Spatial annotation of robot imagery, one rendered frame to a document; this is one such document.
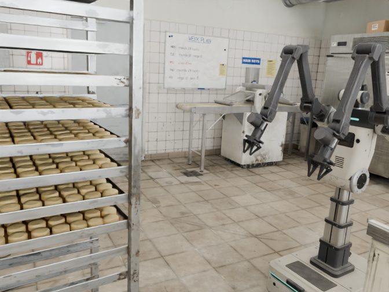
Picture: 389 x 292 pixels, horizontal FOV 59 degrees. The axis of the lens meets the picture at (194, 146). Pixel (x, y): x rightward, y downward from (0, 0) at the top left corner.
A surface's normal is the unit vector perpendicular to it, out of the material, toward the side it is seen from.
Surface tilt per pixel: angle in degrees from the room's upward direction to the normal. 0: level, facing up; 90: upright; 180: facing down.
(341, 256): 90
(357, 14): 90
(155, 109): 90
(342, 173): 90
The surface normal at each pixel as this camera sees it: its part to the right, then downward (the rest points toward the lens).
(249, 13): 0.46, 0.22
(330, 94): -0.89, 0.06
